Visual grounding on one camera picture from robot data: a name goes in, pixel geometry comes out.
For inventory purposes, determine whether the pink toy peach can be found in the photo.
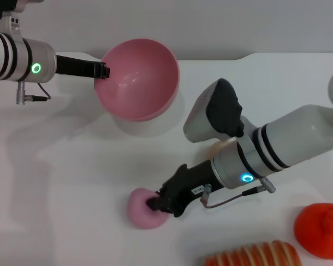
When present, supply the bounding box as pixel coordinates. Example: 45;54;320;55
127;187;171;230

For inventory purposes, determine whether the pink plastic bowl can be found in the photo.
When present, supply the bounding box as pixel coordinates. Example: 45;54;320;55
93;38;180;122

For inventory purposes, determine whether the orange toy tangerine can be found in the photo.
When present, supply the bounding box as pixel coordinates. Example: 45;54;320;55
294;202;333;260

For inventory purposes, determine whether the striped orange toy bread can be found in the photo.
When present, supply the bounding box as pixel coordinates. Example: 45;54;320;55
204;239;302;266

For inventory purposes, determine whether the beige toy bun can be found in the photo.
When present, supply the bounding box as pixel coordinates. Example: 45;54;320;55
206;140;229;161

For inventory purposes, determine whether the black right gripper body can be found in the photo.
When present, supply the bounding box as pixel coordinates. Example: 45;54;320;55
157;160;226;218

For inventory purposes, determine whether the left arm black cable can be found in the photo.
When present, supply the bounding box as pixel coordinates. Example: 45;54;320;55
15;80;52;105

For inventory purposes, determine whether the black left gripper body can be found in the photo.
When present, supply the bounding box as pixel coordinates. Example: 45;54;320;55
54;54;107;80

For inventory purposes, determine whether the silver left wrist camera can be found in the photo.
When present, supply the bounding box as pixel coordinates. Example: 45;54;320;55
0;0;45;38

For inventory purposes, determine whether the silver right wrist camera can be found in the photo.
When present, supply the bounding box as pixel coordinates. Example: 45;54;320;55
183;78;245;144

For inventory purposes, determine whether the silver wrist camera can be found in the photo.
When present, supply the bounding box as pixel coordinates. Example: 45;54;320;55
183;78;245;144
0;0;45;38

